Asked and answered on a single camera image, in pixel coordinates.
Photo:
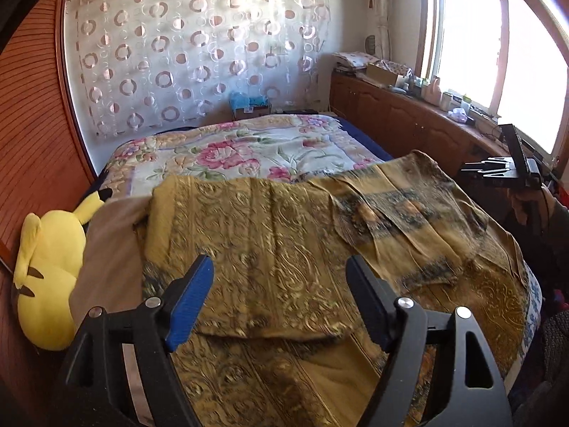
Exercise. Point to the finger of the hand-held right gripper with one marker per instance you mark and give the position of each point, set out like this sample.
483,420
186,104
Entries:
486,171
495,162

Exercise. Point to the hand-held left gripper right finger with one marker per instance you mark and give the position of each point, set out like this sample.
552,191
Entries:
369,302

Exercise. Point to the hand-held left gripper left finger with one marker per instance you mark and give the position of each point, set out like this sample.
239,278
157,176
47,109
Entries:
191,302

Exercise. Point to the golden patterned shirt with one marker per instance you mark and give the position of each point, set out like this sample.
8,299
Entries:
266,240

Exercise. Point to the person's right forearm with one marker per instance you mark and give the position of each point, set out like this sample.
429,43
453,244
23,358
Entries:
555,222

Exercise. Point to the person's right hand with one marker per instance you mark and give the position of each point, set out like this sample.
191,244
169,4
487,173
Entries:
520,207

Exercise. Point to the power strip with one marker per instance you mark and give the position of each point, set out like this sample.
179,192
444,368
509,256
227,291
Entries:
482,112

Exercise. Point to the white plastic bag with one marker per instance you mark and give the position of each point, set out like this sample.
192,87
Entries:
458,115

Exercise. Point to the green cap bottle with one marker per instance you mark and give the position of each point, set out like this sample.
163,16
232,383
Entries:
466,103

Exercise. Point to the white jar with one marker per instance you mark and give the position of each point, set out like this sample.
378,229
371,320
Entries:
446,100

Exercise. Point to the pink bottle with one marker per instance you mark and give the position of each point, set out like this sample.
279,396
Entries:
433,91

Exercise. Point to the low wooden cabinet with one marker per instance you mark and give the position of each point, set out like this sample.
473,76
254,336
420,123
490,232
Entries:
400,115

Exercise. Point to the grey case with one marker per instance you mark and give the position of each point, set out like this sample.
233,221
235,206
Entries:
398,90

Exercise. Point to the navy bed sheet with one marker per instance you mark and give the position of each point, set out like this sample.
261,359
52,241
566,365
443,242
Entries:
369,144

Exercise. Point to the blue floral cloth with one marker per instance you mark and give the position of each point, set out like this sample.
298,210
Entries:
531,302

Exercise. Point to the window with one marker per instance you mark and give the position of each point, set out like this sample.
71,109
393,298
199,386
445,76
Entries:
466,31

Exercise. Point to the spotted cloth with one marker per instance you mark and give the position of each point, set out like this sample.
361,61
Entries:
398,67

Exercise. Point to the open cardboard box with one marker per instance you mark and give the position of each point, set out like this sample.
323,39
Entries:
382,76

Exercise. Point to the yellow plush toy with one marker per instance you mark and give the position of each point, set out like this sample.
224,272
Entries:
49,275

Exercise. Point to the person's dark knit clothing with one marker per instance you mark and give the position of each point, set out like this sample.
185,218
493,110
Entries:
551,333

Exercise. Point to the pink floral quilt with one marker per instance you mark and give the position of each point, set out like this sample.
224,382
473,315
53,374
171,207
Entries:
231,142

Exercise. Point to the stack of folded cloths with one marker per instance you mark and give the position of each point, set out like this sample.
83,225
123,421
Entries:
353,60

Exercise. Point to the patterned window curtain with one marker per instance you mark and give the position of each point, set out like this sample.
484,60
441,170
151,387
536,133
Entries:
382,9

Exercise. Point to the wooden slatted wardrobe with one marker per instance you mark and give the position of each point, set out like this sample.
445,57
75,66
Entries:
35,120

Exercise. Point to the circle-patterned sheer curtain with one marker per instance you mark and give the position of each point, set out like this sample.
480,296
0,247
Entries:
186,53

